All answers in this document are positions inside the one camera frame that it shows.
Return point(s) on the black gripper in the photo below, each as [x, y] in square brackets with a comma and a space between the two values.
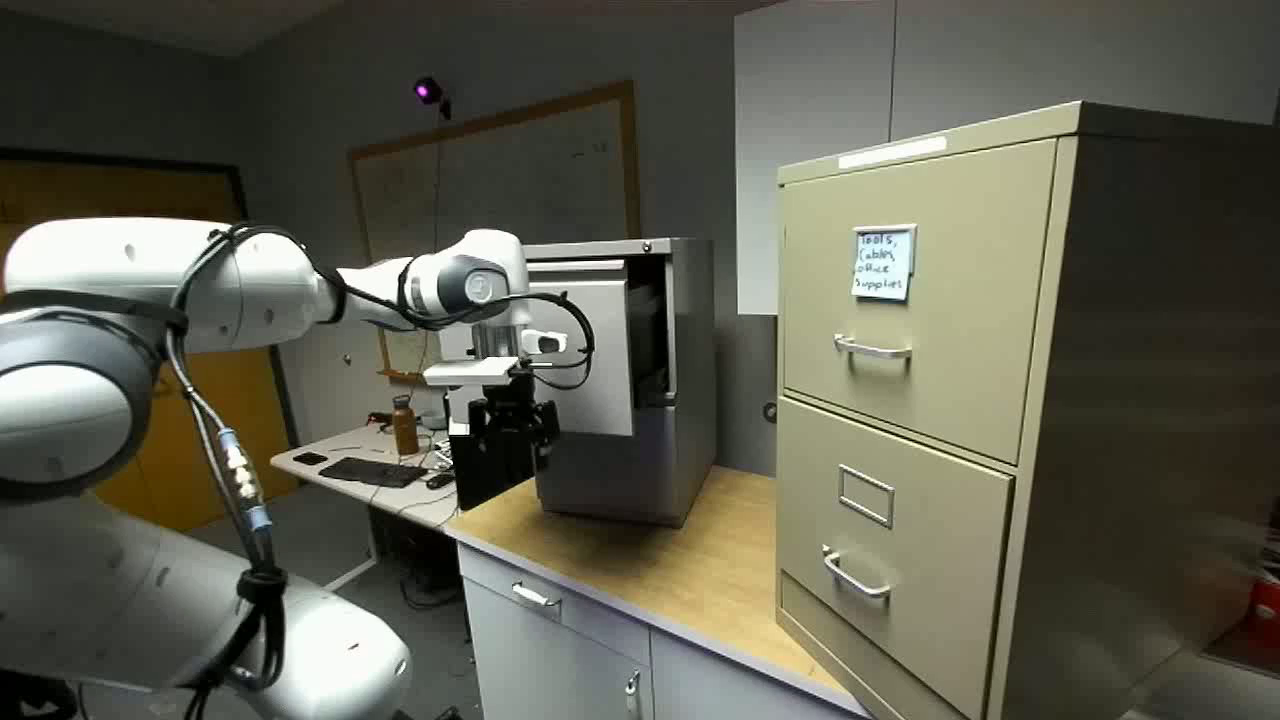
[502, 408]

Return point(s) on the grey cabinet drawer with overhang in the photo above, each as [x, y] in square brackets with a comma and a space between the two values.
[601, 355]

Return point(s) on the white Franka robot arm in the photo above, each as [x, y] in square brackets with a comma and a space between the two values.
[123, 281]

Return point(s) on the white counter base cabinet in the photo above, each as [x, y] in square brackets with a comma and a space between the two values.
[561, 640]

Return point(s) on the grey metal filing cabinet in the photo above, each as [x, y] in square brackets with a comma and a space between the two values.
[683, 387]

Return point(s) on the beige drawer with label holder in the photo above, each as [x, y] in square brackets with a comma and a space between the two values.
[922, 560]

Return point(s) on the beige drawer with paper note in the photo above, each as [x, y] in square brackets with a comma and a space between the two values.
[935, 322]

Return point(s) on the beige metal filing cabinet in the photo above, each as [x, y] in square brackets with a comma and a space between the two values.
[1145, 425]

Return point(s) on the brown bottle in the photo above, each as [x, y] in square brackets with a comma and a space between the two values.
[405, 425]

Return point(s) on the black keyboard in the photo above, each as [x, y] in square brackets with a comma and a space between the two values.
[372, 469]

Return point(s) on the white desk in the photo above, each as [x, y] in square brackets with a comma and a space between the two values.
[362, 467]

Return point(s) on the yellow wooden door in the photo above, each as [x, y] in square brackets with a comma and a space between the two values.
[203, 442]

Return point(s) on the wood framed whiteboard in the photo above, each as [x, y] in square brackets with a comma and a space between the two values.
[535, 175]

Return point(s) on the white handwritten paper note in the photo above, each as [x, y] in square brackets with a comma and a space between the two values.
[881, 261]

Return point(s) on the red object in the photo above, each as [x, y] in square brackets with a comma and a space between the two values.
[1266, 606]

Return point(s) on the metal label holder frame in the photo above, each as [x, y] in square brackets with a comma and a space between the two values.
[865, 494]

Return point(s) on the wall camera with purple light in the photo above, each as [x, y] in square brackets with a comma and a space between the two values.
[429, 94]

